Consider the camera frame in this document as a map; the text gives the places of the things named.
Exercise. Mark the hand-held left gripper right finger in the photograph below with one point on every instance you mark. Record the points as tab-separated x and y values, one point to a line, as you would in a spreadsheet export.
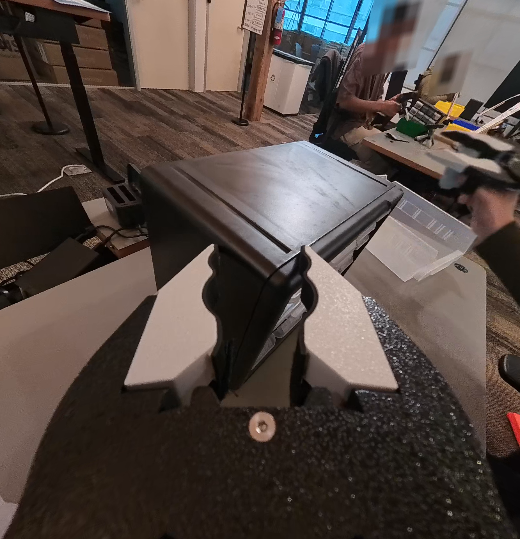
348	341

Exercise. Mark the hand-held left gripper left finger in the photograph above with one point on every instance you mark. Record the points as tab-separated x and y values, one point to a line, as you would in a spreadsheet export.
171	337

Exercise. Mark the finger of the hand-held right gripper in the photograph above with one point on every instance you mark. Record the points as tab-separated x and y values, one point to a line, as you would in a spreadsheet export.
491	145
462	162

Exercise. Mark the clear plastic bin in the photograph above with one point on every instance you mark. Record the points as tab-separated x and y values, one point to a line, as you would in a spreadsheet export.
415	240

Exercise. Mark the rows of small clear drawers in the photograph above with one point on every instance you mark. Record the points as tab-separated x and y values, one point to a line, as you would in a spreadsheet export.
361	248

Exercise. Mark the black drawer cabinet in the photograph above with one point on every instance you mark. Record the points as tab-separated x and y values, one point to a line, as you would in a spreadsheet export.
276	185

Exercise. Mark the grey drawer cabinet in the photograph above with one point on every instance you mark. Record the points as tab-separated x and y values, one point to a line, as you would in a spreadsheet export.
426	111

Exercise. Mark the person's right hand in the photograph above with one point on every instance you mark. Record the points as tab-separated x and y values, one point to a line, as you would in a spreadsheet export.
493	210

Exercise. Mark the blue bin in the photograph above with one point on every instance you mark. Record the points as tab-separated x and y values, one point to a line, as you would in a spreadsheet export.
464	125

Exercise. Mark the wood edged desk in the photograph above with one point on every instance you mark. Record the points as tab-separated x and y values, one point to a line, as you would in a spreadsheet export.
411	156

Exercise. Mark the black monitor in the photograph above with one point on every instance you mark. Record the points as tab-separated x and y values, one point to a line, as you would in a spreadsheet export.
508	92

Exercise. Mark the yellow bin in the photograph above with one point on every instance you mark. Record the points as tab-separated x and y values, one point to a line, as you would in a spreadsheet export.
447	107

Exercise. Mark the green bin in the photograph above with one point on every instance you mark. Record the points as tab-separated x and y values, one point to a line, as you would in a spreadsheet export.
411	127

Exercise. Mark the black pouch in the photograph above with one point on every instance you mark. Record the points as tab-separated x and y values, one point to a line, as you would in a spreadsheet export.
62	265

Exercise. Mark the black battery charger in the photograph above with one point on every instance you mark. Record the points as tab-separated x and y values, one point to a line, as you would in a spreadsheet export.
125	206

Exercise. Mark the small side table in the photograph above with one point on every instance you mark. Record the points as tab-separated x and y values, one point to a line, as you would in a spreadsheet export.
95	214

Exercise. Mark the black office chair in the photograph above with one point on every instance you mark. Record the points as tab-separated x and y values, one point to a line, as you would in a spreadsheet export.
327	84

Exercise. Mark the black chair armrest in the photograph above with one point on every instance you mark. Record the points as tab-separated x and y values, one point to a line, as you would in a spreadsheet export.
514	374

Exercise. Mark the black flat box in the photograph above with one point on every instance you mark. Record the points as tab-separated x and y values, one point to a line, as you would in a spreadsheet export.
32	223

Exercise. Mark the white recycling bin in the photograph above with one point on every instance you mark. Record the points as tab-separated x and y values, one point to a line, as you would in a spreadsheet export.
285	84

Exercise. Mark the red fire extinguisher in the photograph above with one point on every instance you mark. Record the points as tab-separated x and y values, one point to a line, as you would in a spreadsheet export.
279	21

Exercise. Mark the black round base stand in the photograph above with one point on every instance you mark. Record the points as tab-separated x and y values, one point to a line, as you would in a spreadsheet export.
50	127

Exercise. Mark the raised wooden desk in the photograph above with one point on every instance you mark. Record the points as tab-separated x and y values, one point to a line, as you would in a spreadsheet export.
81	105

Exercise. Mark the black sign stand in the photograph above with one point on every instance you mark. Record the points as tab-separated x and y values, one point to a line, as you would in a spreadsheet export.
255	14

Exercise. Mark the stack of cardboard boxes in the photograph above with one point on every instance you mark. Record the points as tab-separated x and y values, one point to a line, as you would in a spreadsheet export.
95	54

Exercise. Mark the wooden post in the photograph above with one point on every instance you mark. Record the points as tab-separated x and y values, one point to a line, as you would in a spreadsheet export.
260	75

